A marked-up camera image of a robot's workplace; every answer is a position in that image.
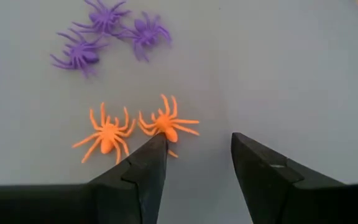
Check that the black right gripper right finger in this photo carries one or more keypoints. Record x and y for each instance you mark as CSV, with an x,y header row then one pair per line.
x,y
269,186

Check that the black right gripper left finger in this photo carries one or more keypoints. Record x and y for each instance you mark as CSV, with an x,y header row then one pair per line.
x,y
135,186

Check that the orange plastic toy spider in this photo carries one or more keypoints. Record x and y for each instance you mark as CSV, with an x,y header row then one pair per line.
x,y
165,123
108,136

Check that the purple plastic toy spider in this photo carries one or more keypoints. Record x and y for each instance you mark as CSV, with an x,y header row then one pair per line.
x,y
102,18
80,53
146,34

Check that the grey table mat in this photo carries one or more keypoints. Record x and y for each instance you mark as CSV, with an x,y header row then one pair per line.
x,y
259,77

